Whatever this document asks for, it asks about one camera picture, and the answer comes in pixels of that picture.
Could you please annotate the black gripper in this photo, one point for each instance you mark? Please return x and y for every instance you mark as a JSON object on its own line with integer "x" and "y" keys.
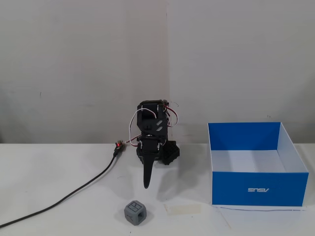
{"x": 149, "y": 147}

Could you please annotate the gray cube block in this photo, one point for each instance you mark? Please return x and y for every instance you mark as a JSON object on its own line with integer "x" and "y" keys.
{"x": 135, "y": 212}

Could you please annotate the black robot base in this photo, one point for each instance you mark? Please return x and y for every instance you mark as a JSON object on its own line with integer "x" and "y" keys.
{"x": 171, "y": 153}

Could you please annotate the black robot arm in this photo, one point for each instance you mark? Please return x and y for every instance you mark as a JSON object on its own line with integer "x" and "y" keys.
{"x": 150, "y": 120}

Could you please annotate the blue and white cardboard box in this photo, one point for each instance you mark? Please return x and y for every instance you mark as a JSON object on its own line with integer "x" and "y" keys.
{"x": 256, "y": 167}

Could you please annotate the small controller board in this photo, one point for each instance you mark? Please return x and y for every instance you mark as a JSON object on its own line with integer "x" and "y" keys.
{"x": 119, "y": 145}

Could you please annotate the clear tape strip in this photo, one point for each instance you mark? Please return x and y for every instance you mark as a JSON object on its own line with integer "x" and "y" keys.
{"x": 183, "y": 209}

